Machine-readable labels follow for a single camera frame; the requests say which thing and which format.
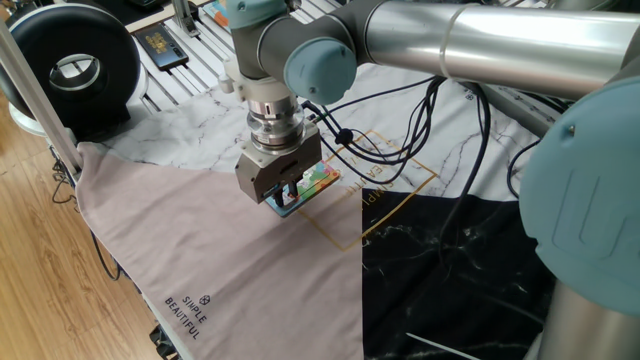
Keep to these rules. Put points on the black smartphone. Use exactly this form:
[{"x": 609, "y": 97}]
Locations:
[{"x": 161, "y": 46}]

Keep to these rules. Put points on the silver Schunk gripper body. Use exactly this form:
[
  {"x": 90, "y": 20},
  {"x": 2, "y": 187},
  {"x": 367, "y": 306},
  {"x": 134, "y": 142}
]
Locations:
[{"x": 265, "y": 180}]

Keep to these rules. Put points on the aluminium frame rail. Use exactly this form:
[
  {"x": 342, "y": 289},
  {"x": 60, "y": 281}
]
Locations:
[{"x": 520, "y": 107}]

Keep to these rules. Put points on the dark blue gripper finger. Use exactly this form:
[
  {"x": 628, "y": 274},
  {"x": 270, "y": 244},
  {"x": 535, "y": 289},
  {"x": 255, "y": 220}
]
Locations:
[
  {"x": 293, "y": 189},
  {"x": 278, "y": 199}
]

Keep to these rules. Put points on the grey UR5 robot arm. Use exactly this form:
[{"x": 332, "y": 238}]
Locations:
[{"x": 500, "y": 40}]

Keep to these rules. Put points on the white wrist adapter block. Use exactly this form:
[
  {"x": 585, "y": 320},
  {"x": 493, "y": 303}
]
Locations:
[{"x": 260, "y": 87}]

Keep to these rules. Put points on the colourful cartoon puzzle board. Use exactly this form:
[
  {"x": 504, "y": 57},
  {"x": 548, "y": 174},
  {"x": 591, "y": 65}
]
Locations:
[{"x": 217, "y": 12}]

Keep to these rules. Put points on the marble pink black tablecloth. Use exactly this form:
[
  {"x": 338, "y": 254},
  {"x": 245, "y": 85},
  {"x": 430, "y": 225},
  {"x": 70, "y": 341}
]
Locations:
[{"x": 225, "y": 275}]

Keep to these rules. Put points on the silver force torque sensor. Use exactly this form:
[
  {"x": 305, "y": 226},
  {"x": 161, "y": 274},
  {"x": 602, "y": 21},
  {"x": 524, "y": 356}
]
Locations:
[{"x": 275, "y": 125}]

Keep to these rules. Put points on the white zip tie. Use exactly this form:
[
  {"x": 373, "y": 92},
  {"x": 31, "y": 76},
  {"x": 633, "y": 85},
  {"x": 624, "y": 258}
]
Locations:
[{"x": 440, "y": 345}]

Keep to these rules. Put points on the colourful fairy puzzle board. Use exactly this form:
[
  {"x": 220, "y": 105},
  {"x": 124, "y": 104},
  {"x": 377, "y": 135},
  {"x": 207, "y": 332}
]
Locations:
[{"x": 315, "y": 182}]

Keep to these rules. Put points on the aluminium frame post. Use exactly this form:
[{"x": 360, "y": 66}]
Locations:
[{"x": 35, "y": 95}]

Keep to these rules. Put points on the silver metal bracket stand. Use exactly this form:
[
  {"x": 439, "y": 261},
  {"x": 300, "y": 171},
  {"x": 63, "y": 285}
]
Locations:
[{"x": 185, "y": 20}]

